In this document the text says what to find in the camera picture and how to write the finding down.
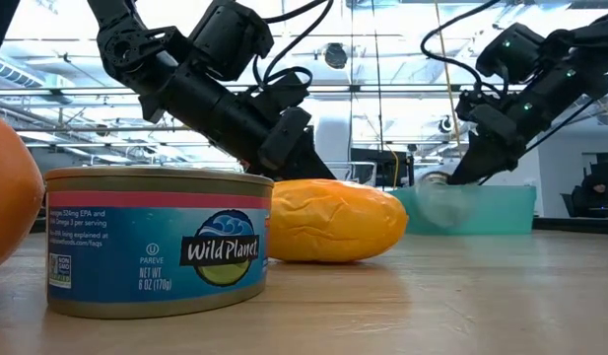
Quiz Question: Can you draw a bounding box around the black monitor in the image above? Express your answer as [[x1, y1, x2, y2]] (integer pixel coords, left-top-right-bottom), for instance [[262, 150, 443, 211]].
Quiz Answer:
[[350, 149, 416, 188]]

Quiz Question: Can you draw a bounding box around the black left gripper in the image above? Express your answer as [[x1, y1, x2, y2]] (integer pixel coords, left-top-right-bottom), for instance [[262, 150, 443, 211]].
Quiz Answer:
[[234, 73, 337, 181]]

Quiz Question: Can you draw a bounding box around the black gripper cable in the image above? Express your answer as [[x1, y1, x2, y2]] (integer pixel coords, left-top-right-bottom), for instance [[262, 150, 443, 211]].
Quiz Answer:
[[251, 0, 334, 100], [420, 0, 608, 186]]

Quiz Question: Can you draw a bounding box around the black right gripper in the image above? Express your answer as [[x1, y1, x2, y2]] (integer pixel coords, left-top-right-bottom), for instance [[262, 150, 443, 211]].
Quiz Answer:
[[448, 91, 526, 186]]

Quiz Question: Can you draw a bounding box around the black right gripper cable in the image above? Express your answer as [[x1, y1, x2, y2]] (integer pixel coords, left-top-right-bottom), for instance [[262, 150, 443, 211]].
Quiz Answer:
[[420, 0, 608, 186]]

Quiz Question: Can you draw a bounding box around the black metal table frame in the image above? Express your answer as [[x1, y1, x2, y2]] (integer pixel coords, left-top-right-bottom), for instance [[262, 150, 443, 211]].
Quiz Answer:
[[30, 216, 608, 234]]

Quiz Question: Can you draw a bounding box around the yellow cable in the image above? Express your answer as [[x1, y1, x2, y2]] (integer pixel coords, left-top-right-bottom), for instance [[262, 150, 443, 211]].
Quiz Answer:
[[434, 0, 462, 159]]

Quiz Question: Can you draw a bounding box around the person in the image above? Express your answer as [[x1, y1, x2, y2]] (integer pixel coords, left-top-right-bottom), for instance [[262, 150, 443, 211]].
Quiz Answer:
[[572, 172, 608, 218]]

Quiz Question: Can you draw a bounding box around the white building column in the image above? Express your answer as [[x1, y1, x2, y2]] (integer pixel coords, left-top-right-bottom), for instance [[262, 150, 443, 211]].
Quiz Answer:
[[312, 98, 353, 164]]

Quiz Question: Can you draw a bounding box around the blue Wild Planet tuna can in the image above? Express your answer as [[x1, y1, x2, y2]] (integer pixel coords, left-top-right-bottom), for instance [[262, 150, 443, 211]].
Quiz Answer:
[[44, 166, 275, 320]]

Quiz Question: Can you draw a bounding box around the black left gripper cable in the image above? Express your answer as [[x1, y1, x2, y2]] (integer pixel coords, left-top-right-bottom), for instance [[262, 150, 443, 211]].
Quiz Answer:
[[251, 0, 334, 100]]

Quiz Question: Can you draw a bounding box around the orange fruit toy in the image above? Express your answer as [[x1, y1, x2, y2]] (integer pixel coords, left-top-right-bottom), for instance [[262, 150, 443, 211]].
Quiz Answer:
[[0, 111, 46, 273]]

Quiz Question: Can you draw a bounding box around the teal plastic bin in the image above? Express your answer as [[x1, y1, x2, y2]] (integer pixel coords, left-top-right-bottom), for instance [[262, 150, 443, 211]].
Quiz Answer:
[[389, 184, 537, 236]]

